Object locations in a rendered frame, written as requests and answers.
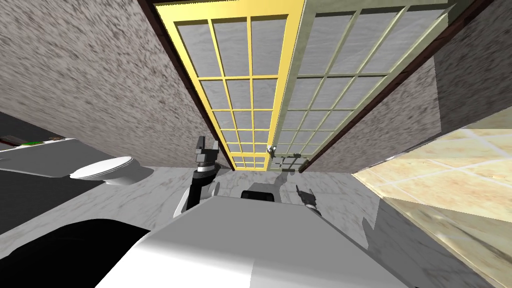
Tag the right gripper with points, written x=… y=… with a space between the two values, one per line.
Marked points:
x=307 y=196

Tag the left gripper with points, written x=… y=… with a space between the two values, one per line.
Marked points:
x=206 y=158

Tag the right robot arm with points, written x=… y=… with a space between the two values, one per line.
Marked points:
x=314 y=208

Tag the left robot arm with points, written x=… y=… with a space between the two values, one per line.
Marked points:
x=198 y=190

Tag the yellow glazed door leaf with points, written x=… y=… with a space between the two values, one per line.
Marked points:
x=240 y=92

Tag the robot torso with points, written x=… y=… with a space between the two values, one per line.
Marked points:
x=256 y=244

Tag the white toilet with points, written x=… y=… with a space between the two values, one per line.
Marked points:
x=104 y=168

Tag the pale green glazed door leaf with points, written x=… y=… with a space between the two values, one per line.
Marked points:
x=328 y=86

